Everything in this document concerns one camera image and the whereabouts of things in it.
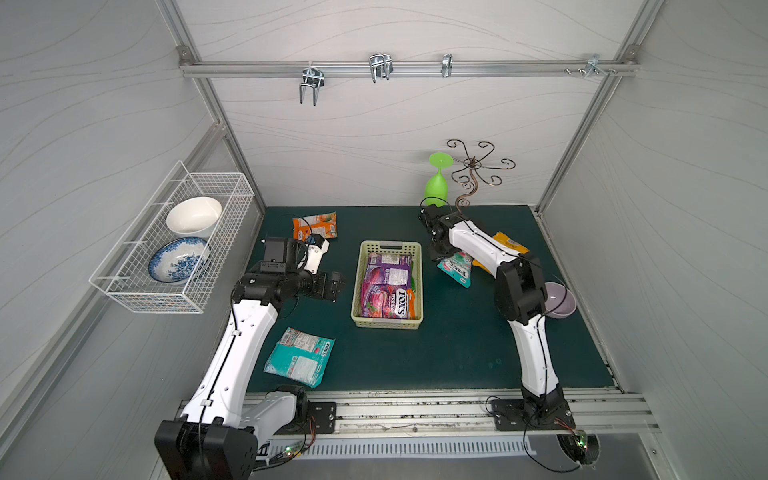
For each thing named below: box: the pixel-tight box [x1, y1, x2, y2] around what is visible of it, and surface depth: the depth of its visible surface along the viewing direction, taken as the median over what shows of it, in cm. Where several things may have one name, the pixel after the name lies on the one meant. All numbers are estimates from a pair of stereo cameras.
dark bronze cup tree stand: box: [446, 139, 516, 212], surface depth 94 cm
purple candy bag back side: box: [364, 252, 413, 293], surface depth 99 cm
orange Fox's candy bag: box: [292, 211, 338, 241], surface depth 117 cm
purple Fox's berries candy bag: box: [360, 283, 409, 319], surface depth 90 cm
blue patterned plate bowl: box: [149, 236, 210, 284], surface depth 65 cm
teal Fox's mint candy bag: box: [436, 251, 473, 289], surface depth 98 cm
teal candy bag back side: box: [263, 327, 335, 389], surface depth 84 cm
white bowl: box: [166, 197, 223, 236], surface depth 71 cm
